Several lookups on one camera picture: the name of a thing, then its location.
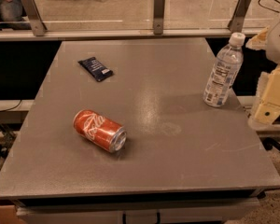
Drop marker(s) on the middle metal bracket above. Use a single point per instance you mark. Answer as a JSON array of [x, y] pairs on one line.
[[158, 16]]

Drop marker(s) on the right metal bracket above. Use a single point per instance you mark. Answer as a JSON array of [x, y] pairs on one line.
[[237, 20]]

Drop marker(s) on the metal rail bar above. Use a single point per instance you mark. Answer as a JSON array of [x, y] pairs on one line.
[[27, 35]]

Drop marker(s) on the dark blue snack packet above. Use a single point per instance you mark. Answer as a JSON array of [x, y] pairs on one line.
[[96, 69]]

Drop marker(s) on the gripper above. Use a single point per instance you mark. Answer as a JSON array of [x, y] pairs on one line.
[[279, 41]]

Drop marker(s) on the clear plastic water bottle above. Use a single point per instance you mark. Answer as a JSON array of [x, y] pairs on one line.
[[225, 69]]

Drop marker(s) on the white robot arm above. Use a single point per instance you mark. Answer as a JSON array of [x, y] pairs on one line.
[[272, 51]]

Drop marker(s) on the metal bracket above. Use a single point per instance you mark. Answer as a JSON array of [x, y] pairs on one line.
[[37, 25], [158, 16], [237, 20]]

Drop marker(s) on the red cola can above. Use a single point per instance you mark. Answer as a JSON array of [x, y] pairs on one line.
[[103, 132]]

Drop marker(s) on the left metal bracket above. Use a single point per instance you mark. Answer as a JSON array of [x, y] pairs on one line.
[[37, 25]]

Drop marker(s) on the cardboard box corner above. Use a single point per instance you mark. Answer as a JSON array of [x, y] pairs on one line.
[[8, 213]]

